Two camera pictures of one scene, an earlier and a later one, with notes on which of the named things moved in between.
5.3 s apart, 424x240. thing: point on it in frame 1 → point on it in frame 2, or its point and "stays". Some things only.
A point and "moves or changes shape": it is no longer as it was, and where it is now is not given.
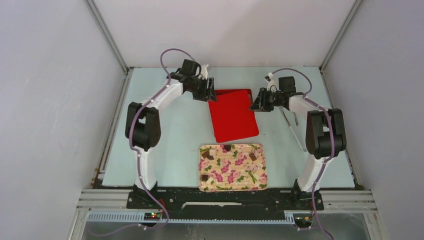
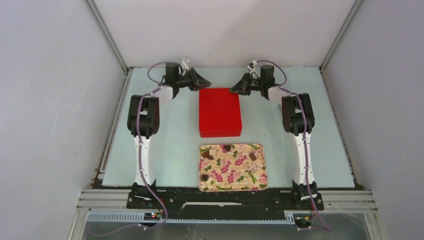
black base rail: [197, 204] stays
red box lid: [232, 119] moves or changes shape
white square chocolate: [209, 180] stays
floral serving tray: [236, 167] stays
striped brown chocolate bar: [252, 157] stays
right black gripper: [261, 104] → [242, 87]
